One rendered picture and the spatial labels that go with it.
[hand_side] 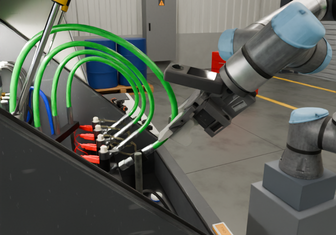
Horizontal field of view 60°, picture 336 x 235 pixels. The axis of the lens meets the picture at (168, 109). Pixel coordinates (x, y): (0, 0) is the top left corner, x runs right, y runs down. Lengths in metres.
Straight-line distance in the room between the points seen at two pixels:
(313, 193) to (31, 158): 0.95
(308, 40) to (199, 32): 7.88
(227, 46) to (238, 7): 8.36
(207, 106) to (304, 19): 0.21
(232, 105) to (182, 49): 7.53
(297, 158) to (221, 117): 0.60
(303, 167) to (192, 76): 0.69
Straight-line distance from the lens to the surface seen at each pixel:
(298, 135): 1.10
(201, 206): 0.83
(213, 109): 0.55
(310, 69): 0.61
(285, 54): 0.50
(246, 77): 0.51
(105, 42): 5.45
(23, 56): 0.70
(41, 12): 1.07
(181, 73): 0.54
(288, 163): 1.14
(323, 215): 1.21
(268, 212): 1.21
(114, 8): 7.37
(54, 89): 0.89
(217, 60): 5.06
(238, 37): 0.65
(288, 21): 0.49
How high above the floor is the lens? 1.44
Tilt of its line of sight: 18 degrees down
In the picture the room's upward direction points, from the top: straight up
